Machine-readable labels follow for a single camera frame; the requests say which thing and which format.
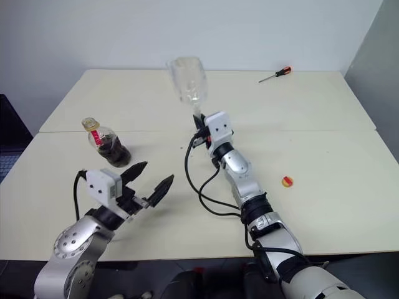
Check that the dark open laptop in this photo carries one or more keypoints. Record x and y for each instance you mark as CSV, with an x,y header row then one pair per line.
x,y
11,130

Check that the grey partition panel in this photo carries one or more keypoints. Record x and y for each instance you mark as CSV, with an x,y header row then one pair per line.
x,y
377,68

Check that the red and yellow bottle cap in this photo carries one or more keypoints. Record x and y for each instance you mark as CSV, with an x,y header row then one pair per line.
x,y
287,182

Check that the red and black screwdriver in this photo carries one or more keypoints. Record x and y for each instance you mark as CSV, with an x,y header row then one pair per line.
x,y
282,70

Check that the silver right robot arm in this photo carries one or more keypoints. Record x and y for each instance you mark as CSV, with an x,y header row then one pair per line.
x,y
243,183

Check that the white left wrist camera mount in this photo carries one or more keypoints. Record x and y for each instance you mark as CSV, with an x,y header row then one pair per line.
x,y
98,183

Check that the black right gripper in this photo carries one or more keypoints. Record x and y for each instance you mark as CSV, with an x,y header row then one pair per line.
x,y
201,138

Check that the clear plastic cola bottle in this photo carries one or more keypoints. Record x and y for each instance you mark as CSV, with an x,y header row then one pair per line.
x,y
109,149

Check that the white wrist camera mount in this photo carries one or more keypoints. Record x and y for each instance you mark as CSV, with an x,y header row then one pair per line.
x,y
219,124
98,183

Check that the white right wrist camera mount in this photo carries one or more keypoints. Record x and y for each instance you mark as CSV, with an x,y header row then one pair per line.
x,y
219,124

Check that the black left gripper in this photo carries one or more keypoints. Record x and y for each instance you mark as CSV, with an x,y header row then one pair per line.
x,y
127,202

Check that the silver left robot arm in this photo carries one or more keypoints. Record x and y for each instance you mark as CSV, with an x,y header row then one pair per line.
x,y
71,246

